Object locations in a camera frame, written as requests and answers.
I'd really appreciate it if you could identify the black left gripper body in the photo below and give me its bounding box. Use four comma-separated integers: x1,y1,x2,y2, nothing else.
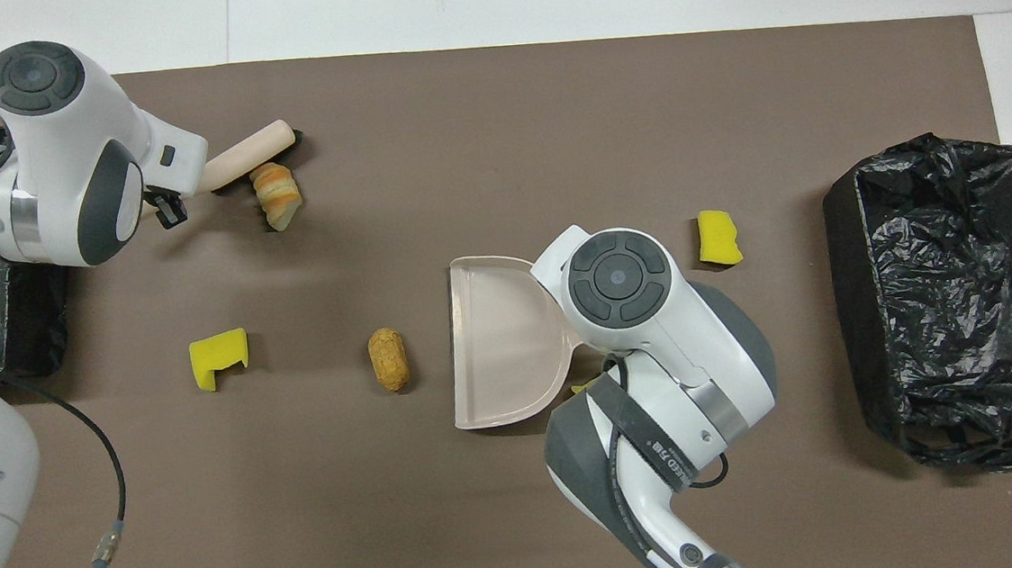
140,185,192,232

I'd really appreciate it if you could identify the beige handled black bristle brush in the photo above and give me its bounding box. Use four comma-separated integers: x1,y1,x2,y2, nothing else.
200,118,310,195

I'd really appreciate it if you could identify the orange striped bread piece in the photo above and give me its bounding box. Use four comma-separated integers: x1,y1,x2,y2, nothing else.
249,160,306,234

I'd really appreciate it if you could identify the notched yellow sponge piece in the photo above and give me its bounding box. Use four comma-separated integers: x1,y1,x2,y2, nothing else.
187,327,252,393

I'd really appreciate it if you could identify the brown oval bread roll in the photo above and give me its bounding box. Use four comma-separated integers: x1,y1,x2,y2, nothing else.
366,326,412,395

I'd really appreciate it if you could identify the beige plastic dustpan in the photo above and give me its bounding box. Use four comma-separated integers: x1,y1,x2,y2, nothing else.
441,247,590,431

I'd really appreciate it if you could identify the rectangular yellow sponge piece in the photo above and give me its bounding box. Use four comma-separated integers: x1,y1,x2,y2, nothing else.
695,207,745,268

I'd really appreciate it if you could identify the brown paper table mat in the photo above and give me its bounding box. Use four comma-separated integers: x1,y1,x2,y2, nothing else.
0,3,1012,568

